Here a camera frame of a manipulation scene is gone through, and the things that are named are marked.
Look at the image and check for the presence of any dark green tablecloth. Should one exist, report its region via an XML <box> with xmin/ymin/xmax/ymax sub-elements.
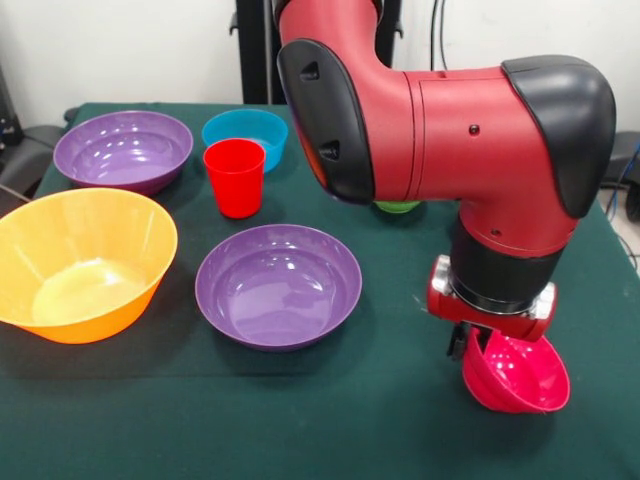
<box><xmin>0</xmin><ymin>102</ymin><xmax>640</xmax><ymax>480</ymax></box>

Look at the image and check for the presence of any green bowl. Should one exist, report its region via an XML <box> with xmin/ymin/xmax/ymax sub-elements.
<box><xmin>374</xmin><ymin>199</ymin><xmax>421</xmax><ymax>215</ymax></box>

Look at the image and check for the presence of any large yellow bowl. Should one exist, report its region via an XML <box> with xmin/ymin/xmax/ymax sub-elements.
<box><xmin>0</xmin><ymin>187</ymin><xmax>179</xmax><ymax>345</ymax></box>

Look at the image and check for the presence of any purple bowl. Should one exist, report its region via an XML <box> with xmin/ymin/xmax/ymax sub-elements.
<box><xmin>194</xmin><ymin>223</ymin><xmax>363</xmax><ymax>353</ymax></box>
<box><xmin>53</xmin><ymin>110</ymin><xmax>195</xmax><ymax>196</ymax></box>

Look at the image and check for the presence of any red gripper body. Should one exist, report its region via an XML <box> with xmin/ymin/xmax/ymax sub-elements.
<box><xmin>426</xmin><ymin>254</ymin><xmax>556</xmax><ymax>340</ymax></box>

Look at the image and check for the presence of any black wheeled base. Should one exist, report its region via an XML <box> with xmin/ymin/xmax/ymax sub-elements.
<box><xmin>602</xmin><ymin>130</ymin><xmax>640</xmax><ymax>224</ymax></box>
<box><xmin>0</xmin><ymin>124</ymin><xmax>69</xmax><ymax>201</ymax></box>

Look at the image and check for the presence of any blue cable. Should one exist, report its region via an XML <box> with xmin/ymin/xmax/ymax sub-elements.
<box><xmin>604</xmin><ymin>142</ymin><xmax>640</xmax><ymax>221</ymax></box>

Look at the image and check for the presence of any blue bowl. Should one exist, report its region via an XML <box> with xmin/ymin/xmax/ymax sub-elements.
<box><xmin>201</xmin><ymin>108</ymin><xmax>289</xmax><ymax>174</ymax></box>

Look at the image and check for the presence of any red cup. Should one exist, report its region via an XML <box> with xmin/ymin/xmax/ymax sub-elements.
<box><xmin>202</xmin><ymin>138</ymin><xmax>267</xmax><ymax>220</ymax></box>

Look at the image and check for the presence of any pink bowl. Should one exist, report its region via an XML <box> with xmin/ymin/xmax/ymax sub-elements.
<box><xmin>462</xmin><ymin>327</ymin><xmax>572</xmax><ymax>415</ymax></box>

